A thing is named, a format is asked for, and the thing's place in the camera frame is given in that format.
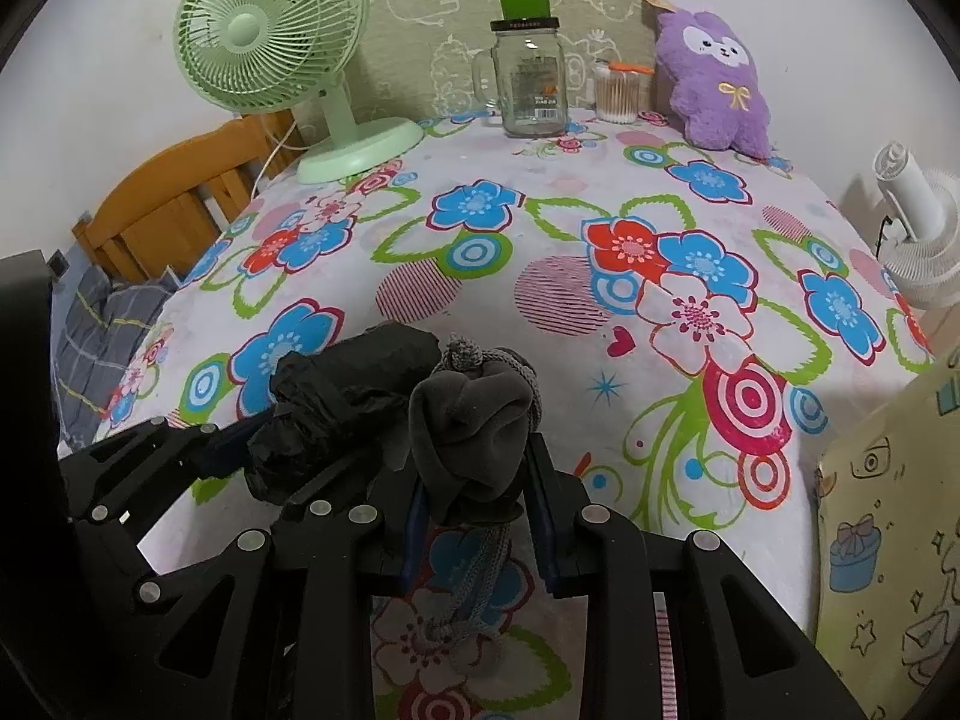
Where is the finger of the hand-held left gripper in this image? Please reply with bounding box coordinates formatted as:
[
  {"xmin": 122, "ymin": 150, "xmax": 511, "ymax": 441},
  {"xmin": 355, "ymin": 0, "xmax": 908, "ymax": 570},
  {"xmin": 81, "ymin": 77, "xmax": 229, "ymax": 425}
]
[
  {"xmin": 64, "ymin": 409, "xmax": 278, "ymax": 526},
  {"xmin": 129, "ymin": 451, "xmax": 410, "ymax": 612}
]

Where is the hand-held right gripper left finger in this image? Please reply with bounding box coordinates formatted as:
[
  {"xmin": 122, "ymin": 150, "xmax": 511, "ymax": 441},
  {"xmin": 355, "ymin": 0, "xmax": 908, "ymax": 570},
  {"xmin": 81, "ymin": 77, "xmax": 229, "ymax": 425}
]
[{"xmin": 150, "ymin": 480, "xmax": 430, "ymax": 720}]

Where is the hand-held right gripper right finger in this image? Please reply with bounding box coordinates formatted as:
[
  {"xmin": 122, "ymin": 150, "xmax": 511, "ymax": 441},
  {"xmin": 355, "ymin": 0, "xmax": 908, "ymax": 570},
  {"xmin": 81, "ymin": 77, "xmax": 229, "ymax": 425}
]
[{"xmin": 525, "ymin": 442, "xmax": 856, "ymax": 720}]

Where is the grey sock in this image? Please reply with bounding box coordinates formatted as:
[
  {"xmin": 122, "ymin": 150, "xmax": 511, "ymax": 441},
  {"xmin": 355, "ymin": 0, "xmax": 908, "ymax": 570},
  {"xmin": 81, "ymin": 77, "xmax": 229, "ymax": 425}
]
[{"xmin": 409, "ymin": 334, "xmax": 541, "ymax": 680}]

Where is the black plastic bag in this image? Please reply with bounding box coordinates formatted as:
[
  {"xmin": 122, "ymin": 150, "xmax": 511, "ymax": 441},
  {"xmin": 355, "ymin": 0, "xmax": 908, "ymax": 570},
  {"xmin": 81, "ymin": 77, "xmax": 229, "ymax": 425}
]
[{"xmin": 246, "ymin": 321, "xmax": 443, "ymax": 505}]

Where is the yellow printed storage box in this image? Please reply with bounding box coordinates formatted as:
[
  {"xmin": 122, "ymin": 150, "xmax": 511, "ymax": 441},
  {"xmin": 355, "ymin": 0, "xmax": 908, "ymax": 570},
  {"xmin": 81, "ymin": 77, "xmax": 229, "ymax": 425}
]
[{"xmin": 814, "ymin": 349, "xmax": 960, "ymax": 720}]

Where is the grey plaid blanket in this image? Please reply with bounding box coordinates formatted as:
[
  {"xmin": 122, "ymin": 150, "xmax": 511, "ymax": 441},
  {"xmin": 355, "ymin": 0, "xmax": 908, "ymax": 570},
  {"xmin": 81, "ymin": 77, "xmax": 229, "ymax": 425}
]
[{"xmin": 49, "ymin": 266, "xmax": 177, "ymax": 451}]

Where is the floral tablecloth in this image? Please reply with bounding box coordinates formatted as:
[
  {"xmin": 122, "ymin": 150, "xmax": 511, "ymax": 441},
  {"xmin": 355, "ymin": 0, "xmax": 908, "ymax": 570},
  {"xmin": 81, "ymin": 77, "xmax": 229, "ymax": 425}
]
[{"xmin": 49, "ymin": 109, "xmax": 938, "ymax": 720}]

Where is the green desk fan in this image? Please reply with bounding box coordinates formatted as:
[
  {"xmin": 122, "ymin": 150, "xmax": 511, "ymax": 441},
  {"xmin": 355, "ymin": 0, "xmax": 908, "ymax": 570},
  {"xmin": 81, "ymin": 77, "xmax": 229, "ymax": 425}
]
[{"xmin": 174, "ymin": 0, "xmax": 425, "ymax": 185}]

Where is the cotton swab container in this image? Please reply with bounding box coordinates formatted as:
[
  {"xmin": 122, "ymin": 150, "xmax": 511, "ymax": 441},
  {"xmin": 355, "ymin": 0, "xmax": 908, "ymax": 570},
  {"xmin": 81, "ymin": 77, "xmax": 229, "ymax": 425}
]
[{"xmin": 592, "ymin": 60, "xmax": 653, "ymax": 125}]

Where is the glass jar with green lid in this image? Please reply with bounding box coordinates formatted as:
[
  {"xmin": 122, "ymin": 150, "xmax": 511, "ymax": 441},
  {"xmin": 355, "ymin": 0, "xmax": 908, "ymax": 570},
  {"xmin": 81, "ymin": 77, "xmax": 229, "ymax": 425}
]
[{"xmin": 471, "ymin": 15, "xmax": 571, "ymax": 140}]

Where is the white standing fan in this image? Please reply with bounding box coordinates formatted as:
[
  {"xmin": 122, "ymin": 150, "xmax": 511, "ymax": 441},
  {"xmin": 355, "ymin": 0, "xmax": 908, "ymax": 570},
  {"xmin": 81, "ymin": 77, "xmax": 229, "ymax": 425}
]
[{"xmin": 870, "ymin": 139, "xmax": 960, "ymax": 308}]

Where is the purple plush bunny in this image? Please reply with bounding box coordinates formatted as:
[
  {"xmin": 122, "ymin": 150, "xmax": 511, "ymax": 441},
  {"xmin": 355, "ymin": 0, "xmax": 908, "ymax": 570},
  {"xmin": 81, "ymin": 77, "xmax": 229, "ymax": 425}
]
[{"xmin": 643, "ymin": 0, "xmax": 773, "ymax": 160}]

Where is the white fan cable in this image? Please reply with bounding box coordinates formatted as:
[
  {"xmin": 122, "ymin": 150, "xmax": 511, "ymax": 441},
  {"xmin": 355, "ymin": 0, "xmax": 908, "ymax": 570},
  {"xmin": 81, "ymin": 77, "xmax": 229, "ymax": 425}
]
[{"xmin": 251, "ymin": 120, "xmax": 301, "ymax": 196}]

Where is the green patterned wall board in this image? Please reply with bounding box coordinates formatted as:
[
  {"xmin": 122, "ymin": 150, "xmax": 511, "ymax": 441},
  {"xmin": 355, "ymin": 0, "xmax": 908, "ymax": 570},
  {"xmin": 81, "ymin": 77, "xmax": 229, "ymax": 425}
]
[{"xmin": 352, "ymin": 0, "xmax": 657, "ymax": 121}]

